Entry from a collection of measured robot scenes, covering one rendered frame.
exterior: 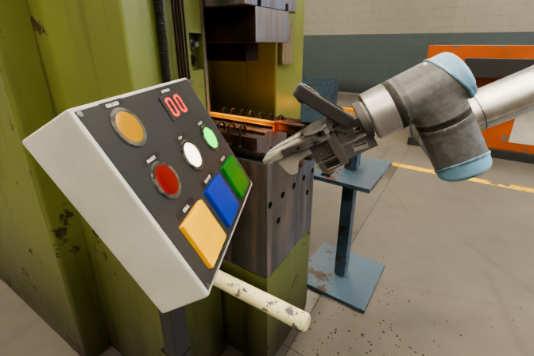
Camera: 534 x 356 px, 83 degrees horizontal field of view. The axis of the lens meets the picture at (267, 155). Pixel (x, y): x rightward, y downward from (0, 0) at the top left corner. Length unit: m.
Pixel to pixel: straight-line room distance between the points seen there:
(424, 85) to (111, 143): 0.46
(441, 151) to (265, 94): 0.89
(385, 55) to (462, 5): 1.81
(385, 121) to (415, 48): 7.90
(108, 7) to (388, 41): 7.99
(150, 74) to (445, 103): 0.65
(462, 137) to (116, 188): 0.52
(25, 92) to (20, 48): 0.13
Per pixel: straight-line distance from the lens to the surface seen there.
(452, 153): 0.60
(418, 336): 1.76
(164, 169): 0.44
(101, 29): 0.87
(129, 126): 0.43
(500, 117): 0.76
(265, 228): 1.04
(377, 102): 0.54
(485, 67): 4.15
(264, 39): 0.96
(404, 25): 8.49
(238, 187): 0.61
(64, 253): 1.36
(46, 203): 1.26
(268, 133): 1.02
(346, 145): 0.57
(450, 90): 0.57
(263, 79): 1.33
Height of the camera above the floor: 1.27
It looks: 20 degrees down
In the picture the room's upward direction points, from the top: straight up
